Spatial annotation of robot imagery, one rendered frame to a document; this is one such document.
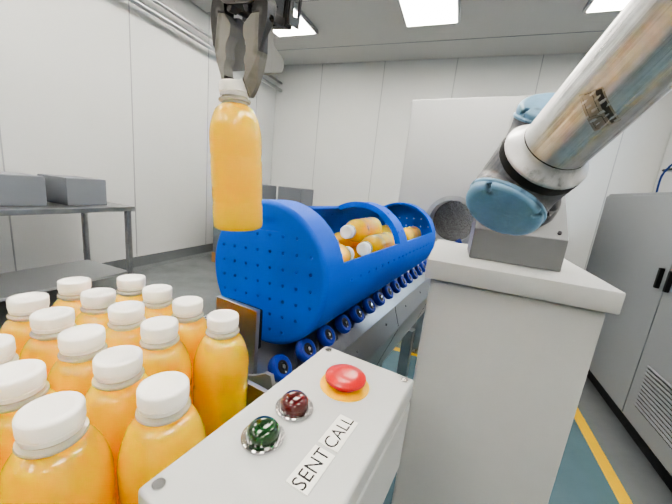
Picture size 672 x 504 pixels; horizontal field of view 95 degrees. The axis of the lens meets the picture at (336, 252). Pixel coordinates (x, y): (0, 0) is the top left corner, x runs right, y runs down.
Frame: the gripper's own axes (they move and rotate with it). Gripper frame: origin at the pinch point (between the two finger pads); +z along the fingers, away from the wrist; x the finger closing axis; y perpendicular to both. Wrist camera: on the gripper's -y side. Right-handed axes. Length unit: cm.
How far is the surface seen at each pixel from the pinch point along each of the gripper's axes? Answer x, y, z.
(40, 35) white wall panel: 360, 99, -29
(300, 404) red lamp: -28.0, -16.7, 22.8
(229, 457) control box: -26.8, -22.2, 23.6
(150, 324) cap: -6.0, -15.4, 27.7
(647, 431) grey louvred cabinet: -137, 172, 120
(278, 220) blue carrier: -1.3, 10.5, 20.1
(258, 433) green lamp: -27.5, -20.6, 22.5
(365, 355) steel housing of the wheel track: -17, 32, 55
